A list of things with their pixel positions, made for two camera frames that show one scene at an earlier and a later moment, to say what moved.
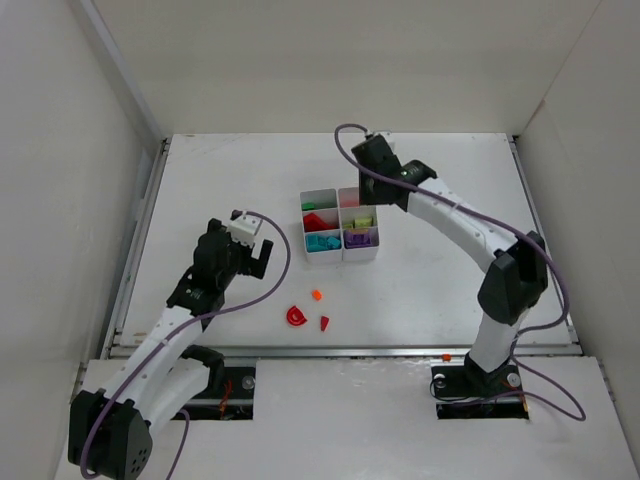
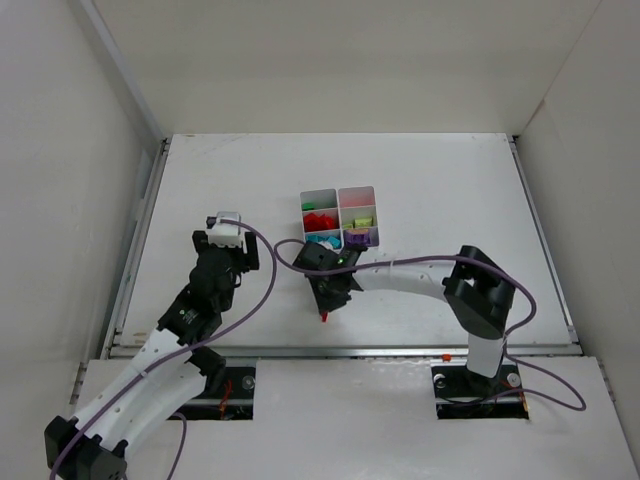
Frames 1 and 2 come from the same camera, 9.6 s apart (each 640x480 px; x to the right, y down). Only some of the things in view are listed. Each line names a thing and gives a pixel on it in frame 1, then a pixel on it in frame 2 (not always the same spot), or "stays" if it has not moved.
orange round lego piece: x=349 y=202 stays
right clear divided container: x=360 y=232 stays
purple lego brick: x=357 y=238 stays
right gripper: x=370 y=185 -> x=329 y=295
